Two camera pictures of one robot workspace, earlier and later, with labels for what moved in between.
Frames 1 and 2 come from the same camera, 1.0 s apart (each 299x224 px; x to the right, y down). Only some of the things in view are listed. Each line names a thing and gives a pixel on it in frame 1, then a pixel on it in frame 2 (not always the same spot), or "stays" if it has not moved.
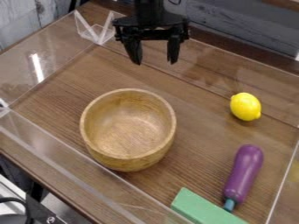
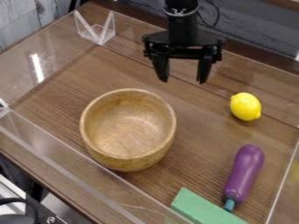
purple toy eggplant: (245, 176) stays
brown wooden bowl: (127, 127) stays
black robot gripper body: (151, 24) -> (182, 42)
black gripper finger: (135, 48) -> (161, 62)
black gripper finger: (173, 48) -> (203, 67)
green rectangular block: (203, 210) stays
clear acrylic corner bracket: (98, 33) stays
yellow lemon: (246, 106) stays
